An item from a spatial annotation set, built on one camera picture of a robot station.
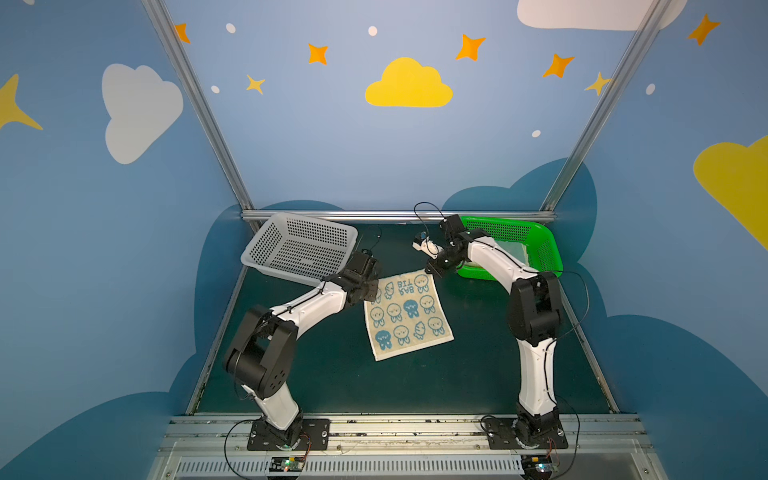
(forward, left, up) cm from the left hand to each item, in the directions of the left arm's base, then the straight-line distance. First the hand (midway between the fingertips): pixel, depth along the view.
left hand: (371, 285), depth 93 cm
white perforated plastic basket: (+23, +28, -9) cm, 37 cm away
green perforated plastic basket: (+21, -64, -5) cm, 67 cm away
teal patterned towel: (-6, -12, -8) cm, 16 cm away
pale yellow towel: (+21, -55, -6) cm, 59 cm away
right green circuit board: (-46, -42, -9) cm, 63 cm away
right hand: (+8, -20, 0) cm, 21 cm away
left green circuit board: (-46, +18, -9) cm, 50 cm away
